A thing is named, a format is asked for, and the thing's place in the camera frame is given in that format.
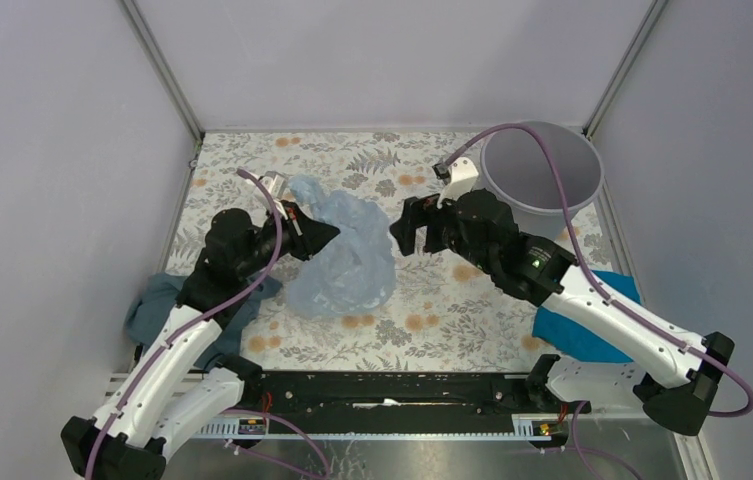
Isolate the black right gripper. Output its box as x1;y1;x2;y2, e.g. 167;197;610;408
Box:
388;193;495;275

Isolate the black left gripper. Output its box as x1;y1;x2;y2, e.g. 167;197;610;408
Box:
237;199;340;278

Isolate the light blue plastic trash bag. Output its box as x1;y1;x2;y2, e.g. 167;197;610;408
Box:
285;175;396;318

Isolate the grey plastic trash bin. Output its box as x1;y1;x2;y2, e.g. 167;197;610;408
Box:
475;121;605;239

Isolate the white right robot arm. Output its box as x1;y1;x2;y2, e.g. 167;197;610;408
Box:
389;190;735;436

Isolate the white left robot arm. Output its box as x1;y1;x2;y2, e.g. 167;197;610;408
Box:
61;201;340;479

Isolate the floral patterned table mat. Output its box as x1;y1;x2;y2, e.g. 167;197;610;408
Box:
138;131;616;374

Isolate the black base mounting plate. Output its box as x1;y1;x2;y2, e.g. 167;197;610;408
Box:
237;371;577;429

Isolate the bright blue cloth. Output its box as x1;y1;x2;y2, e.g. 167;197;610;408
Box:
532;270;641;364

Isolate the grey-blue cloth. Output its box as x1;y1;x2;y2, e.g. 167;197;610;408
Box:
125;273;282;371

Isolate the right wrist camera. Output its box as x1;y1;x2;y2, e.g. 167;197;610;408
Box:
433;157;479;208

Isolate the slotted cable duct rail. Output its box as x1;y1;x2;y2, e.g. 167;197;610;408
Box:
193;415;561;442

